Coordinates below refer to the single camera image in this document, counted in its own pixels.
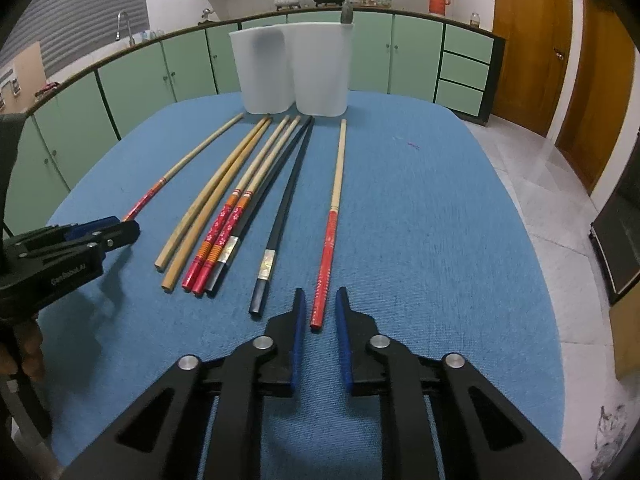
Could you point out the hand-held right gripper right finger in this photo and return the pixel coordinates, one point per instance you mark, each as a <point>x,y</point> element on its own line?
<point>345,345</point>

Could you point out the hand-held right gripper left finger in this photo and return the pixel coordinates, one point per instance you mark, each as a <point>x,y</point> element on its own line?
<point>297,340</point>

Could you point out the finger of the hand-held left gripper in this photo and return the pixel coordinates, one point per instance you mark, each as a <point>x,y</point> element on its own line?
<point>120,235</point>
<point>92,225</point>

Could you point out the black chopstick with silver band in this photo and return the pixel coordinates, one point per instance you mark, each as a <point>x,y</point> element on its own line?
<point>216,285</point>
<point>257,300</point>

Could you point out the white plastic chopstick holder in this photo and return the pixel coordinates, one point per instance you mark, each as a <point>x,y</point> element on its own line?
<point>260,75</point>
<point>322,70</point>

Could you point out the person's left hand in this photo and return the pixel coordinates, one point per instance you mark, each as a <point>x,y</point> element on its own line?
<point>34,355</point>

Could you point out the blue tablecloth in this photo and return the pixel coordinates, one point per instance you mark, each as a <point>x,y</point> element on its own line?
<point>400,240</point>

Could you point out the small red object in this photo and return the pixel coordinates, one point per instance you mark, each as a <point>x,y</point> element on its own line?
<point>46,89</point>

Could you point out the cardboard board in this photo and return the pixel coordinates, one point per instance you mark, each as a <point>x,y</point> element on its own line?
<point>27,72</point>

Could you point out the green kitchen base cabinets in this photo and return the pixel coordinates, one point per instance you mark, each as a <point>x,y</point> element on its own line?
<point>150,60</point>

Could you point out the small plastic bottles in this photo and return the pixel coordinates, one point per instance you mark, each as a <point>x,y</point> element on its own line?
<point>150,35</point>

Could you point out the metal sink faucet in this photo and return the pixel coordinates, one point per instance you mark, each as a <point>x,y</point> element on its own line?
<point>125,22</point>

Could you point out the grey window blind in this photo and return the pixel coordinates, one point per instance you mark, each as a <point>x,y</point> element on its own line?
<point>90,15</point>

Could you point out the tan cardboard box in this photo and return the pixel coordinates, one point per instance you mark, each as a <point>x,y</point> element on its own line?
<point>627,335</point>

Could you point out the black appliance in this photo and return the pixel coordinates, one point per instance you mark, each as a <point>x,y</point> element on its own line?
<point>620,240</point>

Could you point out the small grey object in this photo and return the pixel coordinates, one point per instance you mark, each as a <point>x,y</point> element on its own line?
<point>346,14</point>

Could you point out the small glass jar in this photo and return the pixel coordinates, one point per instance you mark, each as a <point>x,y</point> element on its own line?
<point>474,20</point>

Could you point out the plain wooden door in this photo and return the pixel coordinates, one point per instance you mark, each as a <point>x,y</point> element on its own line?
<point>600,95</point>

